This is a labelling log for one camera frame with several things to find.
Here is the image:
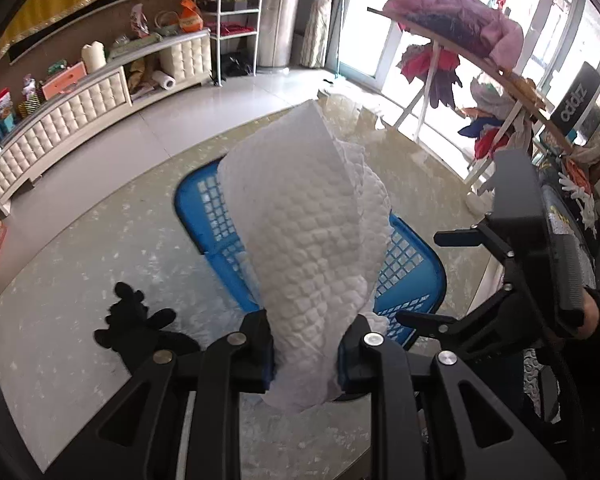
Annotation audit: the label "pink drawer box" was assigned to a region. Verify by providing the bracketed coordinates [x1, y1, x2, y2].
[41, 61, 88, 101]

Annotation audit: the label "patterned curtain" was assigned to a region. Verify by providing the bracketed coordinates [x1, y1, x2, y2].
[300, 0, 348, 68]

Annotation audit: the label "green flat box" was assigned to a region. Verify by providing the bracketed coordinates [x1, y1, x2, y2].
[107, 32, 163, 58]

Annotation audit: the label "red hanging clothes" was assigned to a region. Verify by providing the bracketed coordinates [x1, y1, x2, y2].
[397, 42, 463, 108]

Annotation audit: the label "white tufted TV cabinet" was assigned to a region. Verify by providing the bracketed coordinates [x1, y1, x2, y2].
[0, 29, 213, 216]

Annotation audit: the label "blue plastic basket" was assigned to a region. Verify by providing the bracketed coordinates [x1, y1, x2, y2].
[174, 160, 448, 351]

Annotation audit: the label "black plush toy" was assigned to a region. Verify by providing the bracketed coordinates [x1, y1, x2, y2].
[94, 281, 201, 376]

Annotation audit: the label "standing air conditioner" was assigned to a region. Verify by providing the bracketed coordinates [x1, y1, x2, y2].
[257, 0, 306, 68]

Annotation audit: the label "cream plastic jug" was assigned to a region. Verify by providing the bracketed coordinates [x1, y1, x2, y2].
[81, 41, 107, 73]

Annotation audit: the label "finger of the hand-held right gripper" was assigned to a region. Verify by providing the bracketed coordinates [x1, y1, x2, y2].
[396, 282, 526, 361]
[434, 221, 518, 261]

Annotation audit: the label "white wire shelf rack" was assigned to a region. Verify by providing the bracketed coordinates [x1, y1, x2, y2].
[194, 0, 267, 87]

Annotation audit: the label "black bag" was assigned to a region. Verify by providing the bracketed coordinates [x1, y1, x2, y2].
[220, 52, 255, 77]

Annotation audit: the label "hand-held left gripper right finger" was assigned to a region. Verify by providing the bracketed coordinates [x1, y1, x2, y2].
[336, 312, 566, 480]

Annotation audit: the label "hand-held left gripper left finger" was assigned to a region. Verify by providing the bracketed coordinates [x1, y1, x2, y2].
[45, 310, 277, 480]

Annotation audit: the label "orange bag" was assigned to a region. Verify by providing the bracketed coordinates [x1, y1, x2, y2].
[179, 0, 203, 33]

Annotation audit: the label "glass sliding door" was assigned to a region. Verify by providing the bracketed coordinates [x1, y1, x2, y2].
[330, 0, 600, 186]

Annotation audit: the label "white quilted cloth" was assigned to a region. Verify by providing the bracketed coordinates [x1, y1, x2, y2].
[216, 99, 393, 413]

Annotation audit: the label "black printed panel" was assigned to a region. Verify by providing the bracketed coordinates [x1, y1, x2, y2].
[550, 62, 600, 126]

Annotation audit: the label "pink clothes pile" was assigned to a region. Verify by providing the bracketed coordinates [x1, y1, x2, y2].
[382, 0, 525, 68]

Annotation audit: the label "clothes drying rack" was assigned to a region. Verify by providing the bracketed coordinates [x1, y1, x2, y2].
[367, 5, 576, 211]

